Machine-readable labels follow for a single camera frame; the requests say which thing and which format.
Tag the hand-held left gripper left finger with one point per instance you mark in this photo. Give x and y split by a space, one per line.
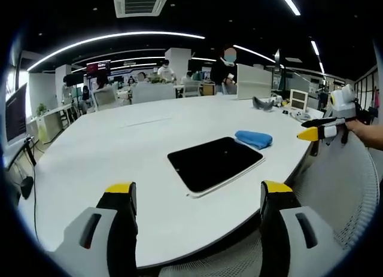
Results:
98 229

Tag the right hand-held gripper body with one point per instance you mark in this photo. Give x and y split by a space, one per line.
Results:
344 103

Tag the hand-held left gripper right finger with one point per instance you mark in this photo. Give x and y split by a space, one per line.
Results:
287 229

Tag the blue cleaning cloth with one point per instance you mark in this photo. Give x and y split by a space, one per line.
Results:
254 138

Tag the black rectangular mirror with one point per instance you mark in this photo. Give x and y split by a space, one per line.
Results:
215 163

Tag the person's right hand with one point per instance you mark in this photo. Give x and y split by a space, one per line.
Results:
363 132

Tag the white game controller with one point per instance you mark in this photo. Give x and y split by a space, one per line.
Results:
299 114

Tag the white framed box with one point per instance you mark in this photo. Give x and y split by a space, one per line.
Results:
298 99

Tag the grey object on table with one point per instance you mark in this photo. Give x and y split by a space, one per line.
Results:
263 104

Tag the white mesh office chair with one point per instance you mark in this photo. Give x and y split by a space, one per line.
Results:
344 193

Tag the white desk partition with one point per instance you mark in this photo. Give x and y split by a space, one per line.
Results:
254 81

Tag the potted green plant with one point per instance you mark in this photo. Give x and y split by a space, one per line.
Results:
41 109

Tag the computer monitor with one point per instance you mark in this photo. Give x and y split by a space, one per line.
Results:
15 115

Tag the ceiling air conditioner vent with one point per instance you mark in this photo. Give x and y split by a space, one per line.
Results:
140 3

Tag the red wall screen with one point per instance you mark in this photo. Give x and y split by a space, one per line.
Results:
98 66

